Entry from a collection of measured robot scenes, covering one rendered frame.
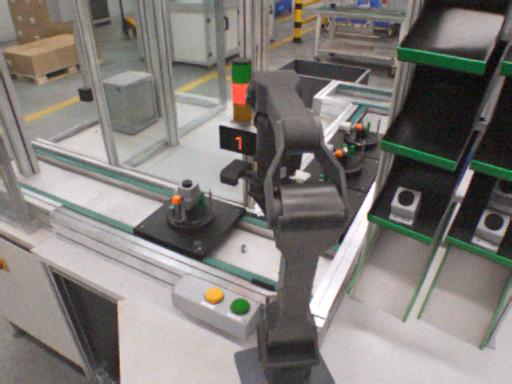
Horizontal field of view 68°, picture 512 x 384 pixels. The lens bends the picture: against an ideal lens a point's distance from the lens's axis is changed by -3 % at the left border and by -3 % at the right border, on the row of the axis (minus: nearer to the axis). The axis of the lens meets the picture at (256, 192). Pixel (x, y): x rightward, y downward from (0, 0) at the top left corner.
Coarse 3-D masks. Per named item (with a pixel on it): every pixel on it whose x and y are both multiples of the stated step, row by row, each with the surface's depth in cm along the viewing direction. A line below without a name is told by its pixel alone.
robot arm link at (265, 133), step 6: (264, 114) 62; (258, 120) 62; (264, 120) 60; (270, 120) 59; (258, 126) 62; (264, 126) 61; (270, 126) 59; (258, 132) 63; (264, 132) 61; (270, 132) 61; (258, 138) 63; (264, 138) 62; (270, 138) 61; (258, 144) 64; (264, 144) 63; (270, 144) 62; (264, 150) 63; (270, 150) 63
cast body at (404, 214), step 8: (400, 192) 73; (408, 192) 72; (416, 192) 73; (400, 200) 72; (408, 200) 71; (416, 200) 72; (392, 208) 74; (400, 208) 72; (408, 208) 71; (416, 208) 72; (392, 216) 75; (400, 216) 74; (408, 216) 73; (416, 216) 75; (400, 224) 74; (408, 224) 73
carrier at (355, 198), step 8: (296, 176) 132; (304, 176) 132; (320, 176) 123; (352, 192) 128; (360, 192) 128; (352, 200) 124; (360, 200) 124; (352, 208) 120; (352, 216) 117; (344, 224) 113; (344, 232) 110
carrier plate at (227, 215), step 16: (160, 208) 120; (224, 208) 120; (240, 208) 120; (144, 224) 113; (160, 224) 113; (224, 224) 113; (160, 240) 108; (176, 240) 107; (192, 240) 108; (208, 240) 108; (192, 256) 104
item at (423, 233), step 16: (400, 160) 84; (464, 160) 73; (400, 176) 83; (416, 176) 82; (432, 176) 81; (448, 176) 80; (384, 192) 82; (432, 192) 79; (448, 192) 78; (384, 208) 80; (432, 208) 77; (448, 208) 75; (384, 224) 76; (416, 224) 76; (432, 224) 75; (432, 240) 72
